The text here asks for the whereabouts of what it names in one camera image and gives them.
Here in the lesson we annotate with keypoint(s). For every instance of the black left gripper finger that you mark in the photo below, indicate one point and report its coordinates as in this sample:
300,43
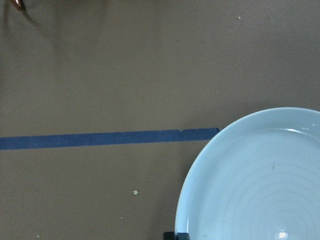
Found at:
170,235

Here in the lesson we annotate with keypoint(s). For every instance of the light blue ceramic plate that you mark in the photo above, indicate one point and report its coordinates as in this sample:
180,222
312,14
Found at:
257,179

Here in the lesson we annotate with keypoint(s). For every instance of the copper wire wine rack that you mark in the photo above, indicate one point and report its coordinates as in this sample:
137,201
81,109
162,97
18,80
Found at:
20,6

